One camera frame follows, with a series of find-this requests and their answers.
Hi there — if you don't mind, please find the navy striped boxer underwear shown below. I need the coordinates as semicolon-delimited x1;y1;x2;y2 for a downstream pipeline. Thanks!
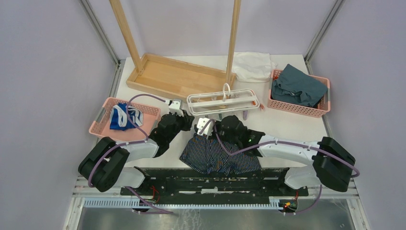
179;134;262;175

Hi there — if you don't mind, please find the white plastic clip hanger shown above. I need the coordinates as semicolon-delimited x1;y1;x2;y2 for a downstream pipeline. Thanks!
186;83;265;120

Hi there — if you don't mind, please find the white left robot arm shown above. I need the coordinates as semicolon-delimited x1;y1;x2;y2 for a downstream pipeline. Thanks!
78;112;194;195

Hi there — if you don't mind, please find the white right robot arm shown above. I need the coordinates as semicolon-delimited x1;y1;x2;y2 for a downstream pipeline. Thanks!
196;115;360;196

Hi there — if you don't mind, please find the wooden hanger rack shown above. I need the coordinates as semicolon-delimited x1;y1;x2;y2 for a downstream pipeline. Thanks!
110;0;241;100

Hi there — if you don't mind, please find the blue white underwear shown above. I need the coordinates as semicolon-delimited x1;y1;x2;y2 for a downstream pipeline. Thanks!
110;103;143;131

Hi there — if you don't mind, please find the teal grey underwear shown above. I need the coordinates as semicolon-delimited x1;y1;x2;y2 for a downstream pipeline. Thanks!
271;64;327;108

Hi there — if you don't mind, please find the white folded cloth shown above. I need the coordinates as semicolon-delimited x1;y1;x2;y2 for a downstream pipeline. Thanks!
232;52;278;83

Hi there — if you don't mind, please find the pink basket left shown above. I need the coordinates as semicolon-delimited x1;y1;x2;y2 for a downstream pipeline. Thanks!
89;97;161;141

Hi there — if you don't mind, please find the pink basket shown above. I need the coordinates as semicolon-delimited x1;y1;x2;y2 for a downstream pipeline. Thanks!
267;65;331;118
89;97;161;141

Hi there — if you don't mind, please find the pink basket right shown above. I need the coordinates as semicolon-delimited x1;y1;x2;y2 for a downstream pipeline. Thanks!
267;65;331;118

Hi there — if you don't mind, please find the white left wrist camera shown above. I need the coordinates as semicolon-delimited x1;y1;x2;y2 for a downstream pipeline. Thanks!
165;99;184;117

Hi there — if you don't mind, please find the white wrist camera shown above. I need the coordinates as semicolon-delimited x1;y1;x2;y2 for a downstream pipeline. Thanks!
196;118;215;136
165;99;184;117

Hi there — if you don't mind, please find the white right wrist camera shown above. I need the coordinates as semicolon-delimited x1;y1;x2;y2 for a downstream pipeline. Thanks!
196;118;215;136

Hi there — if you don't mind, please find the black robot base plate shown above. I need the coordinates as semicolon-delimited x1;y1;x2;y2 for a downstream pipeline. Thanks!
134;168;309;205

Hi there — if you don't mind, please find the white slotted cable duct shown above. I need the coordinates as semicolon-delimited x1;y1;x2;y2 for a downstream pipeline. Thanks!
83;197;283;210

